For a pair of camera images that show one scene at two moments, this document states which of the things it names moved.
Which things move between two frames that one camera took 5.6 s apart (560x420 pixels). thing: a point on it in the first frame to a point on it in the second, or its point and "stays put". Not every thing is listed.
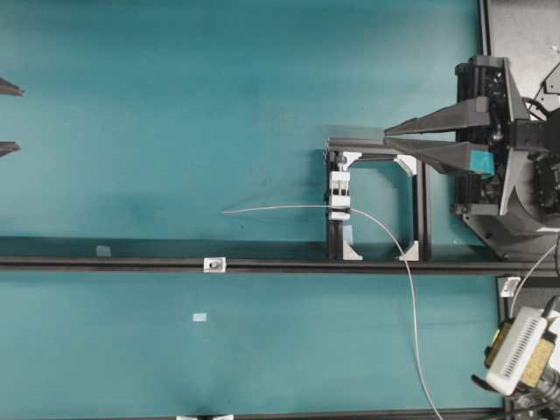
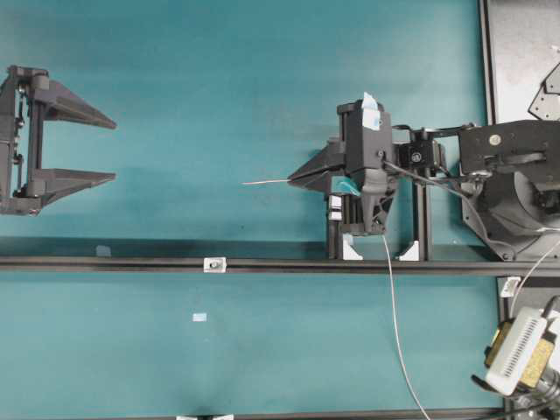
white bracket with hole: [214, 264] stays put
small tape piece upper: [103, 250] stays put
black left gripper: [8, 87] to [24, 185]
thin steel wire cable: [402, 258] to [392, 300]
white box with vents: [516, 350] stays put
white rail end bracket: [510, 287] stays put
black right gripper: [494, 100] to [366, 150]
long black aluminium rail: [283, 263] stays put
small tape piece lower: [199, 318] stays put
